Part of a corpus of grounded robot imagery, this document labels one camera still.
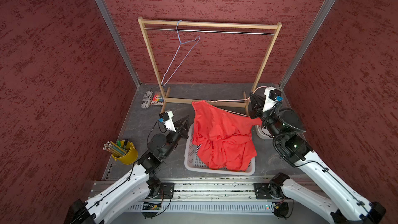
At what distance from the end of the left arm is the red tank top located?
82 mm

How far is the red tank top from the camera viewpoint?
76cm

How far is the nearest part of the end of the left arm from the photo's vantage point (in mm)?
630
